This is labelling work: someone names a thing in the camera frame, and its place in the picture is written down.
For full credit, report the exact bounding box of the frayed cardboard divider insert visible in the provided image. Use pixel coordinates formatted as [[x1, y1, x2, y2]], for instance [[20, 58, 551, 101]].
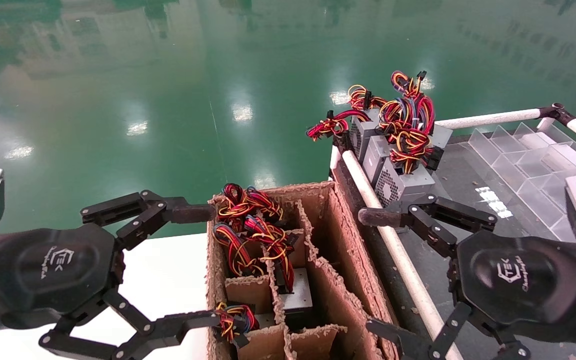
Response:
[[225, 200, 370, 360]]

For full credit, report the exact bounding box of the brown cardboard box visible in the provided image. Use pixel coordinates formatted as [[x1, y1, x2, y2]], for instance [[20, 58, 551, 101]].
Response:
[[205, 181, 402, 360]]

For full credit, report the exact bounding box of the short white pipe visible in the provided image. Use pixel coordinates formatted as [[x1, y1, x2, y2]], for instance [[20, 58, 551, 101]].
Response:
[[329, 145, 343, 182]]

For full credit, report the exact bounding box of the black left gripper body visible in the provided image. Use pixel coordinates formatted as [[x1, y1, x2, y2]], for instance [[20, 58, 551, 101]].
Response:
[[0, 223, 125, 334]]

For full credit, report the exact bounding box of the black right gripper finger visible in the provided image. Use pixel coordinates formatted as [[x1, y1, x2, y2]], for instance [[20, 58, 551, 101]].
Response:
[[358, 194, 498, 259], [366, 301, 532, 360]]

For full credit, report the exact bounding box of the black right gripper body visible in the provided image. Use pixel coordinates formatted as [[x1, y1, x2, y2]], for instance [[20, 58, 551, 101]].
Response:
[[449, 231, 576, 349]]

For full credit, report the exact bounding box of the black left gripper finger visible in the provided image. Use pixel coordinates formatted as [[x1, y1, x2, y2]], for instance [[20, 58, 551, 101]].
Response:
[[80, 190, 218, 251], [38, 289, 220, 360]]

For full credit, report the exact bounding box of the black pipe connector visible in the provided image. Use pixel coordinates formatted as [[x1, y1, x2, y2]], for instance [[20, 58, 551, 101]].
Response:
[[539, 102, 576, 127]]

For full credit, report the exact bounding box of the clear acrylic compartment organizer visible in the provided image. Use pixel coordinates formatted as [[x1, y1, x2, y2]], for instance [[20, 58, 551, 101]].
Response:
[[460, 121, 576, 244]]

